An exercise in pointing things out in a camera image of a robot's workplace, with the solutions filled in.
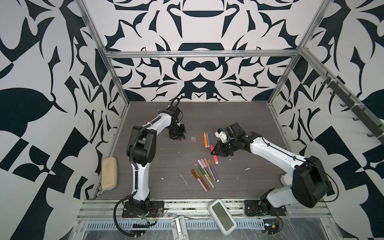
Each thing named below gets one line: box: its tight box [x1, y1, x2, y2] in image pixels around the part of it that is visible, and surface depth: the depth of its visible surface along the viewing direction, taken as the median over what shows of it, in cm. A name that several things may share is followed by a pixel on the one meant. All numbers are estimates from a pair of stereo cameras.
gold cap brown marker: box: [193, 168, 210, 191], surface depth 86 cm
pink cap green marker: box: [200, 158, 215, 181], surface depth 89 cm
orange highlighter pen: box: [203, 131, 208, 148], surface depth 101 cm
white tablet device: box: [208, 199, 237, 236], surface depth 70 cm
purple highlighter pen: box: [208, 159, 220, 183], surface depth 87 cm
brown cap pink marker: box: [191, 169, 208, 192], surface depth 86 cm
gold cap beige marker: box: [203, 158, 216, 181], surface depth 89 cm
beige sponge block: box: [101, 157, 118, 191], surface depth 84 cm
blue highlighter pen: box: [206, 130, 210, 148], surface depth 101 cm
